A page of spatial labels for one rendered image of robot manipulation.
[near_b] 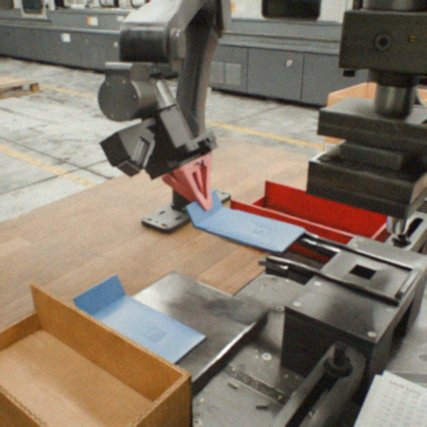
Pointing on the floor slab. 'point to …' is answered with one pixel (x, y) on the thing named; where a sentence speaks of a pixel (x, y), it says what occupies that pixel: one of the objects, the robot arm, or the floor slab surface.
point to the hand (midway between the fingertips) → (204, 204)
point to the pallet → (17, 86)
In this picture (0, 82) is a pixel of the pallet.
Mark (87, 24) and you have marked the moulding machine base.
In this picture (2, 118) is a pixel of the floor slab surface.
